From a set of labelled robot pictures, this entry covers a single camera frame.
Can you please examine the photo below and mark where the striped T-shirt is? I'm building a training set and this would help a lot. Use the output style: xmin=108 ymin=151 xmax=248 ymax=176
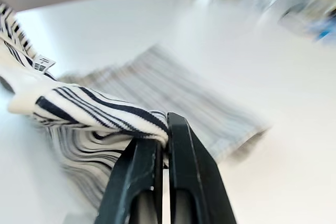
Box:
xmin=0 ymin=0 xmax=270 ymax=210

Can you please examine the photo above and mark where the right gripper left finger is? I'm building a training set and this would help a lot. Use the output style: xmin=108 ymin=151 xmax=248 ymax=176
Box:
xmin=93 ymin=137 xmax=164 ymax=224

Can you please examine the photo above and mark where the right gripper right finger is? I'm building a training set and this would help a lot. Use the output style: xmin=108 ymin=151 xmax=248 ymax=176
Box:
xmin=166 ymin=112 xmax=237 ymax=224

